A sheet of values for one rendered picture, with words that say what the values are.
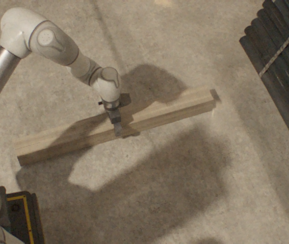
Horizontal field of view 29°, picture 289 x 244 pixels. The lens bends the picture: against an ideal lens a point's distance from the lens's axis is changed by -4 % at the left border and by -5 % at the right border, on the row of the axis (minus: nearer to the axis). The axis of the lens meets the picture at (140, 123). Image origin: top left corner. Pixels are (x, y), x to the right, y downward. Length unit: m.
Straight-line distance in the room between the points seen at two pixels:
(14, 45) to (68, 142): 0.79
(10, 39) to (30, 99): 0.97
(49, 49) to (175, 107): 0.99
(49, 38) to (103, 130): 0.87
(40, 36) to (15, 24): 0.15
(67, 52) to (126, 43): 1.19
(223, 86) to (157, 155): 0.54
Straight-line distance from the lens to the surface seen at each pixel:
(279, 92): 2.69
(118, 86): 2.54
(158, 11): 3.39
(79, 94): 3.02
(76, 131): 2.77
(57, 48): 2.02
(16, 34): 2.11
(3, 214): 2.23
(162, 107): 2.83
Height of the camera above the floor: 2.40
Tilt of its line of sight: 56 degrees down
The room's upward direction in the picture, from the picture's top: 2 degrees counter-clockwise
